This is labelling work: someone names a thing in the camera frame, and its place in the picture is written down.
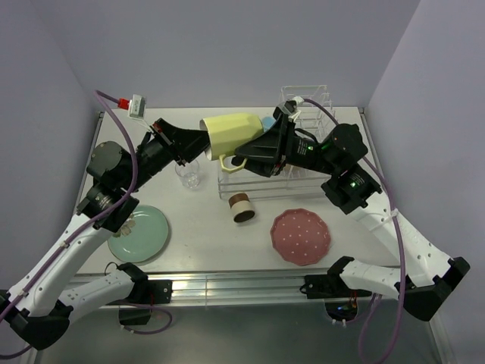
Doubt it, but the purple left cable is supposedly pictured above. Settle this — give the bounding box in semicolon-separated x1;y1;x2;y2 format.
0;89;139;359

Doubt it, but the white wire dish rack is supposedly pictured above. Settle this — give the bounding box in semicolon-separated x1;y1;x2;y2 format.
217;85;336;200

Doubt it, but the green ceramic plate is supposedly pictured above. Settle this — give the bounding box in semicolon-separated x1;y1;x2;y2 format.
108;205;171;263

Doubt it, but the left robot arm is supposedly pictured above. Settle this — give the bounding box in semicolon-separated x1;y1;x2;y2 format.
1;119;210;350

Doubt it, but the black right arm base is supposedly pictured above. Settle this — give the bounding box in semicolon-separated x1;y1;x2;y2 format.
299;274;346;300

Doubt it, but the clear drinking glass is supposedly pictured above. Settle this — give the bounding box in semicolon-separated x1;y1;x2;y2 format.
174;160;200;189

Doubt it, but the blue ceramic mug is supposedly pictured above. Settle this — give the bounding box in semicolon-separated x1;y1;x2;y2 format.
261;116;276;131

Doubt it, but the pink dotted plate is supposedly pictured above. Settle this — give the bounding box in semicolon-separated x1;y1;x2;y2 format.
270;208;332;266

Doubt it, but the aluminium frame rail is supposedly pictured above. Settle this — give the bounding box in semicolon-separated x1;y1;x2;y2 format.
67;265;435;309

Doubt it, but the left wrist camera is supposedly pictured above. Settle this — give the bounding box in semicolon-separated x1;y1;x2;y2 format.
128;94;146;120

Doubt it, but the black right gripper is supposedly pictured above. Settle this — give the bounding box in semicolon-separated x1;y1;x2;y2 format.
230;112;338;177

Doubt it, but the yellow ceramic mug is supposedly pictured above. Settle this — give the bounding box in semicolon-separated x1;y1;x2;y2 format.
199;113;264;174

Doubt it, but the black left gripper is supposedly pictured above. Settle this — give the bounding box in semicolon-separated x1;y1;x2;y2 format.
120;118;219;193

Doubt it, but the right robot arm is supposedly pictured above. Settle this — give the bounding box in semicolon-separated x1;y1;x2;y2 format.
234;110;470;322

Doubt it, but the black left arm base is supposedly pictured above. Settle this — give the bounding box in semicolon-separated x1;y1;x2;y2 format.
118;280;173;327

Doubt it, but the metal tin cup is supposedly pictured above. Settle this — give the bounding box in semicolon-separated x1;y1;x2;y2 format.
228;193;255;223

